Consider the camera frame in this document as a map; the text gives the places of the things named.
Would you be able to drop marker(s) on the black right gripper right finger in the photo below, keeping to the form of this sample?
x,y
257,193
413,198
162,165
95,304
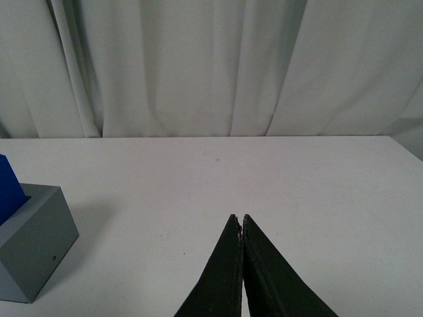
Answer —
x,y
272,286

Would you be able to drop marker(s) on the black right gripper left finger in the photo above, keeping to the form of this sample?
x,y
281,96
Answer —
x,y
218,291

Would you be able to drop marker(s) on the blue block part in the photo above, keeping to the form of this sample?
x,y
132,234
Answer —
x,y
12,195

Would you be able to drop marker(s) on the gray square base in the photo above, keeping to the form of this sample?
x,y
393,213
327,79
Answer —
x,y
34,240

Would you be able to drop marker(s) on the white curtain backdrop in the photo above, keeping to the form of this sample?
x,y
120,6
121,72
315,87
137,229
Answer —
x,y
212,68

